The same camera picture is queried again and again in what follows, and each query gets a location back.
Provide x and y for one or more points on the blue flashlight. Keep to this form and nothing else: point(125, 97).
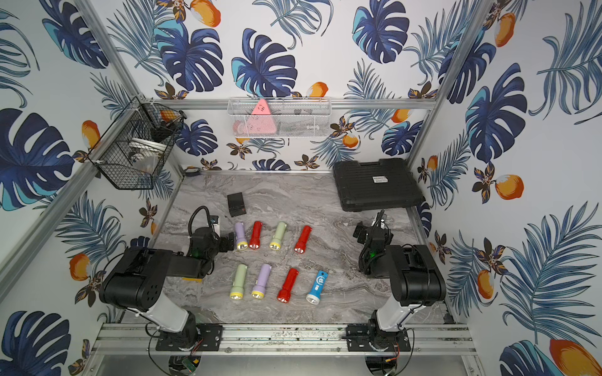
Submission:
point(314, 295)

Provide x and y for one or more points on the black wire basket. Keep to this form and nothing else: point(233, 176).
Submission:
point(135, 149)

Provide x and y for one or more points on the black tape roll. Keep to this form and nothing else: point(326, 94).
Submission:
point(192, 171)

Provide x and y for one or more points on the green flashlight back row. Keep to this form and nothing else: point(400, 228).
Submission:
point(276, 241)

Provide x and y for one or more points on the purple flashlight front row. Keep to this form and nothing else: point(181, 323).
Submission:
point(259, 290)

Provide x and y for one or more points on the clear mesh wall tray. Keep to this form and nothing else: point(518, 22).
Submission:
point(294, 117)

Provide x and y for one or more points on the red flashlight front row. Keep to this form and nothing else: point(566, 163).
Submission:
point(285, 293)

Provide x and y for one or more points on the large black tool case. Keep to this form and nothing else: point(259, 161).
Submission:
point(384, 184)

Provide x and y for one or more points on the small black box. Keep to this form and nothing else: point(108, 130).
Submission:
point(236, 204)

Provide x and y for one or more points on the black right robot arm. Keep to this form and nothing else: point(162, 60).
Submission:
point(415, 283)

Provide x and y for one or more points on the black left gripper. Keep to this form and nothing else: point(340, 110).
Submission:
point(226, 242)

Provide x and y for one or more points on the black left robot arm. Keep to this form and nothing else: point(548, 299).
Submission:
point(136, 283)

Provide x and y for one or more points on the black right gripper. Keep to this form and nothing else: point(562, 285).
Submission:
point(363, 231)

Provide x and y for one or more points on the pink triangle item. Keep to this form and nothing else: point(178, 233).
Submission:
point(260, 122)

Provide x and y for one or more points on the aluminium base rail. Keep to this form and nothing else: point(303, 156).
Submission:
point(290, 340)

